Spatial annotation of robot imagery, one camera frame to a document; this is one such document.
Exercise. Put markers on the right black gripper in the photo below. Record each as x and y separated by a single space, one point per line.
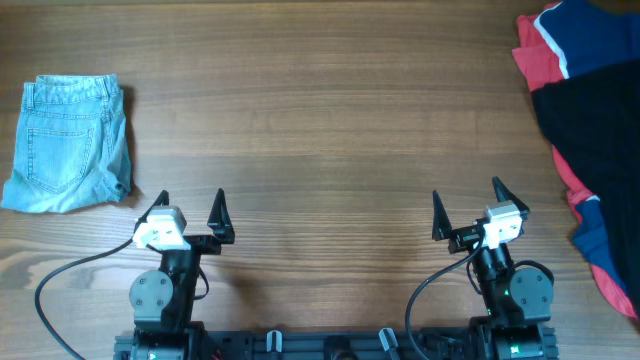
467 236

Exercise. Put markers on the folded light blue denim shorts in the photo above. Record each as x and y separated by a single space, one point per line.
71 147

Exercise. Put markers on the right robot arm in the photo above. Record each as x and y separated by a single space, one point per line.
517 295

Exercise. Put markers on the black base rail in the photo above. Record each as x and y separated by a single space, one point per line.
437 343

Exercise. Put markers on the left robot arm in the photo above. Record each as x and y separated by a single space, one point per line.
163 299

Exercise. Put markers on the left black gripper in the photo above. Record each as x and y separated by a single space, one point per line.
198 243

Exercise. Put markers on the red and navy shirt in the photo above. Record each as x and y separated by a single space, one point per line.
568 39

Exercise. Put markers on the black shorts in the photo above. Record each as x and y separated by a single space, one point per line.
593 121

